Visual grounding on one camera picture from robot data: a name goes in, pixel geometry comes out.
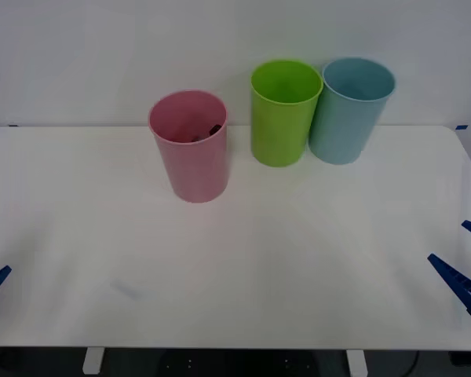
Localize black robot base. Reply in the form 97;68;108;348
158;348;317;377

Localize white table leg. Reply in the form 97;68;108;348
345;349;368;375
82;347;105;375

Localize pale blue plastic waste bin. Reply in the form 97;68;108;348
308;57;396;165

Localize yellow-green plastic waste bin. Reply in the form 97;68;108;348
250;58;324;168

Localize pink plastic waste bin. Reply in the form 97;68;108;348
147;89;230;204

